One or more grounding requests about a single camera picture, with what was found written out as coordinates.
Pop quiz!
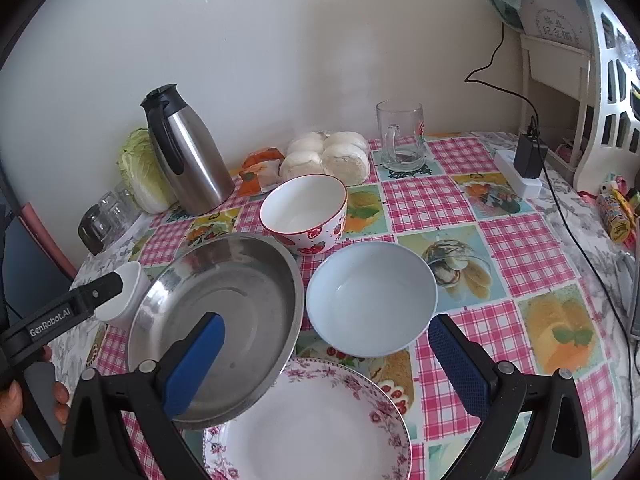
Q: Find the black cable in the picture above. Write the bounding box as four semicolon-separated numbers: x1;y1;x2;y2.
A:
542;160;637;343
465;22;541;136

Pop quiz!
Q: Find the black power adapter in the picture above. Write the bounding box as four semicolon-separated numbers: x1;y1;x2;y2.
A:
515;131;549;180

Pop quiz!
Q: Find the blue chair pink edge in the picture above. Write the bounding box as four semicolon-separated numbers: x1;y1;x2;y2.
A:
0;200;78;321

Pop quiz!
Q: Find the white plate pink floral rim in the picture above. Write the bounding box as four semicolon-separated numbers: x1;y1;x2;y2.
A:
201;357;413;480

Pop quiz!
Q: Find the stainless steel basin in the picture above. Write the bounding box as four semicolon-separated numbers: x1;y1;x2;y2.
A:
126;232;306;431

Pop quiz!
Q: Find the yellow snack packet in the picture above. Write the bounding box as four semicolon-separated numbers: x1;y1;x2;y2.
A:
597;180;640;246

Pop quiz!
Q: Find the clear drinking glass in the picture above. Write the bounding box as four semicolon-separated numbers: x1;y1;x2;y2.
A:
97;191;125;222
114;182;139;212

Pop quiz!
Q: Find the pink checked printed tablecloth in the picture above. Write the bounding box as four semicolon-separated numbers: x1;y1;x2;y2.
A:
95;132;626;480

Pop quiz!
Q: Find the bag of steamed buns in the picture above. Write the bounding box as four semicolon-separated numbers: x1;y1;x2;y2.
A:
278;130;372;186

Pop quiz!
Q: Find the white bowl strawberry print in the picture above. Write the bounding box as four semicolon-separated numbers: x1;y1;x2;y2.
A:
259;174;349;255

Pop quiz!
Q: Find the pale blue bowl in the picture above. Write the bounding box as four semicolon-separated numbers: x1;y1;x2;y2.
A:
305;241;439;359

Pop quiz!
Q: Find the stainless steel thermos jug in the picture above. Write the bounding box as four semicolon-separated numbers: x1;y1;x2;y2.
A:
140;84;236;217

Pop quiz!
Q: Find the orange snack packet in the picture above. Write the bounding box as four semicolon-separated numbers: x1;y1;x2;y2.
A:
239;146;286;197

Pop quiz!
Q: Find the grey album book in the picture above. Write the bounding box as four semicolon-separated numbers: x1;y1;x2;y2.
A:
515;0;593;51

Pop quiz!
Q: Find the white power strip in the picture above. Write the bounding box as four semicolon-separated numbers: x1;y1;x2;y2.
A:
494;149;543;199

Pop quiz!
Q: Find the glass pitcher dark handle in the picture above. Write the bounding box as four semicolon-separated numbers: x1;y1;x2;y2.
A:
77;195;126;256

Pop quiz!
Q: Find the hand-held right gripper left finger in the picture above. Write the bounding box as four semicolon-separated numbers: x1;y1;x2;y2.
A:
59;311;227;480

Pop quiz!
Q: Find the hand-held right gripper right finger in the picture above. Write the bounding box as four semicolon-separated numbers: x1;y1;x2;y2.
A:
427;313;593;480

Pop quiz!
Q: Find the person's left hand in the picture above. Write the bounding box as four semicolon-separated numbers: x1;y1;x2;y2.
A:
0;345;71;428

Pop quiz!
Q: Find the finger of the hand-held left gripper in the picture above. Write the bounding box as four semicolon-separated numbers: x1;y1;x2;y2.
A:
0;271;125;361

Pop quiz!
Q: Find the white shelf rack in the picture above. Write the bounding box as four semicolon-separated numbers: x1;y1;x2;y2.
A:
520;0;640;193

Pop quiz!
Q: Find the small white cup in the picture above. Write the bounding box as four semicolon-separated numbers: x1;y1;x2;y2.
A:
94;261;152;324

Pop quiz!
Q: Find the clear glass mug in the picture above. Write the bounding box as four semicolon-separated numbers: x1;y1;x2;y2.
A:
376;100;430;173

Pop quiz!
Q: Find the napa cabbage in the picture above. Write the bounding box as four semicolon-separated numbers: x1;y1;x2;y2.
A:
117;128;178;214

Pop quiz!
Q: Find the grey device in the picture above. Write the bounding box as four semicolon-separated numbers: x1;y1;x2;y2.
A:
620;250;640;341

